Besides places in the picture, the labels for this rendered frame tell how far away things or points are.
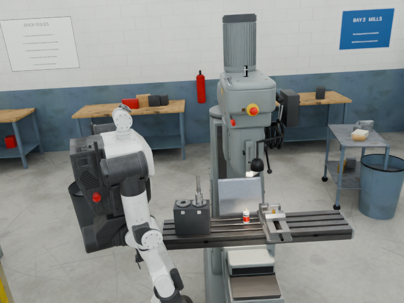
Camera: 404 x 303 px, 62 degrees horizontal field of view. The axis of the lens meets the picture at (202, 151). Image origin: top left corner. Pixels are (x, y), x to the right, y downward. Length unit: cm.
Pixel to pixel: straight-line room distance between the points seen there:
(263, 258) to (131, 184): 121
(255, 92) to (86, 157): 87
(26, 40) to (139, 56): 193
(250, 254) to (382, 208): 234
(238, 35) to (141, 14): 420
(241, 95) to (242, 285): 110
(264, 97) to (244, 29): 49
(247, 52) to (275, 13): 419
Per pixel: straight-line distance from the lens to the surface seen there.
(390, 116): 729
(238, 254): 219
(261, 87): 169
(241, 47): 203
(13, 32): 677
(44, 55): 660
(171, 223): 231
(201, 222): 212
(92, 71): 637
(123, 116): 130
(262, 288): 211
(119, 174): 114
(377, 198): 417
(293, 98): 219
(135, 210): 121
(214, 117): 242
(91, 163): 130
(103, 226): 146
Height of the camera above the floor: 219
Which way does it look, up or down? 21 degrees down
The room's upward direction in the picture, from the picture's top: 3 degrees counter-clockwise
